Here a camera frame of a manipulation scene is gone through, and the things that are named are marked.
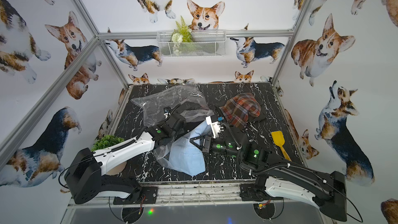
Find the fern and white flower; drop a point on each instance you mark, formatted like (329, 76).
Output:
(182, 39)

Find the yellow plastic spatula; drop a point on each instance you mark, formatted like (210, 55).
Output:
(278, 139)

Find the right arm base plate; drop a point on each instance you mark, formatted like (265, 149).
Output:
(255, 192)

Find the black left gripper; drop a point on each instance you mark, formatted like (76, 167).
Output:
(179, 117)

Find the dark striped shirt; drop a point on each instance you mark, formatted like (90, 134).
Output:
(261, 117)

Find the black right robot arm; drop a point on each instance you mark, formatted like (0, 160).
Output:
(277, 177)

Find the green potted plant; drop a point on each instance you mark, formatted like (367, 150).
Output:
(106, 142)

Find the white wire wall basket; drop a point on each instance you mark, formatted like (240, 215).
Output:
(195, 44)

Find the clear plastic vacuum bag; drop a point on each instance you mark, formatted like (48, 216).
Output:
(188, 101)

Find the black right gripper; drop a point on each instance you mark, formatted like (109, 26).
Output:
(209, 144)

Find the light blue shirt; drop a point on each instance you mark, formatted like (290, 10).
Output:
(182, 156)

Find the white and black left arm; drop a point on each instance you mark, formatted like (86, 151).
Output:
(88, 176)

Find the red plaid shirt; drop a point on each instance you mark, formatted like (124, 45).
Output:
(238, 108)

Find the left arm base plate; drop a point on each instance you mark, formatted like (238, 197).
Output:
(147, 195)

